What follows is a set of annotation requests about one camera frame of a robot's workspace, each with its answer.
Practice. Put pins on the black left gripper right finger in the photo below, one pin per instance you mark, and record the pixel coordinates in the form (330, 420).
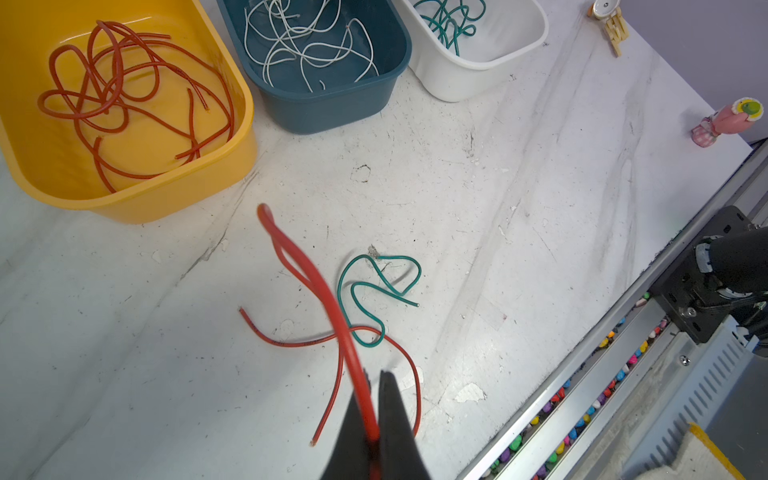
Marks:
(399, 457)

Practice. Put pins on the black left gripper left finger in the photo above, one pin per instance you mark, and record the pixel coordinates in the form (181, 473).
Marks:
(350, 457)

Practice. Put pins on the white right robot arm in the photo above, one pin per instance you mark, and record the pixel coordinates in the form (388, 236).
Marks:
(720, 270)

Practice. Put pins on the white work glove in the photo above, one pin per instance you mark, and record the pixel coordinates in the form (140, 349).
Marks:
(698, 459)

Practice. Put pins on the teal plastic bin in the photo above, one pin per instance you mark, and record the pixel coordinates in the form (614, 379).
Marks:
(319, 65)

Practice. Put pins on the yellow plastic bin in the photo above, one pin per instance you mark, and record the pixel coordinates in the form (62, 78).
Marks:
(132, 110)

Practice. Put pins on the white plastic bin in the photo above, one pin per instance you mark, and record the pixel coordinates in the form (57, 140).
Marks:
(462, 48)

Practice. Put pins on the pink green small toy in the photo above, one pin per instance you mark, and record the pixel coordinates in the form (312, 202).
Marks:
(731, 119)

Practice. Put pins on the small white yellow toy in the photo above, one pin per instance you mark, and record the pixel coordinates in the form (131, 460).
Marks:
(615, 27)

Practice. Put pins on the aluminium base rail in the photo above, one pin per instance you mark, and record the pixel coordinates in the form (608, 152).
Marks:
(545, 355)

